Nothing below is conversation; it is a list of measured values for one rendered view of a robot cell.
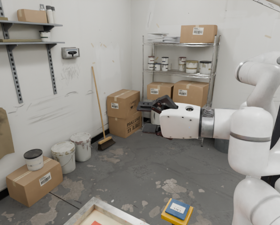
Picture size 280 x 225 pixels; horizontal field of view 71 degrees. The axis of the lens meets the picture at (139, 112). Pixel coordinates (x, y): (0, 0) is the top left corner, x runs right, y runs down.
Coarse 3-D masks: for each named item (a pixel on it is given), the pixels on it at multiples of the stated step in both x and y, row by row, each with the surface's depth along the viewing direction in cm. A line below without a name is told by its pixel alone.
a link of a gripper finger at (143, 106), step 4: (156, 100) 50; (140, 104) 51; (144, 104) 51; (148, 104) 51; (152, 104) 50; (156, 104) 49; (160, 104) 49; (140, 108) 51; (144, 108) 51; (148, 108) 51
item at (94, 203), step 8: (96, 200) 103; (80, 208) 98; (88, 208) 98; (96, 208) 101; (104, 208) 98; (112, 208) 98; (72, 216) 94; (80, 216) 94; (112, 216) 96; (120, 216) 94; (128, 216) 94; (64, 224) 90; (72, 224) 90; (128, 224) 91; (136, 224) 90; (144, 224) 90
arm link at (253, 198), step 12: (252, 180) 49; (240, 192) 49; (252, 192) 46; (264, 192) 45; (276, 192) 45; (240, 204) 48; (252, 204) 45; (264, 204) 43; (276, 204) 42; (240, 216) 49; (252, 216) 44; (264, 216) 42; (276, 216) 40
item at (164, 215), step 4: (168, 204) 105; (164, 208) 103; (192, 208) 103; (164, 212) 100; (188, 212) 100; (164, 216) 98; (168, 216) 98; (172, 216) 98; (188, 216) 98; (168, 220) 98; (172, 220) 96; (176, 220) 96; (180, 220) 96; (184, 220) 96; (188, 220) 97; (172, 224) 103; (176, 224) 96; (180, 224) 94; (184, 224) 94
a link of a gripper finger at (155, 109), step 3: (159, 105) 52; (162, 105) 51; (165, 105) 52; (153, 108) 50; (156, 108) 49; (162, 108) 50; (165, 108) 52; (168, 108) 52; (156, 111) 50; (159, 111) 50
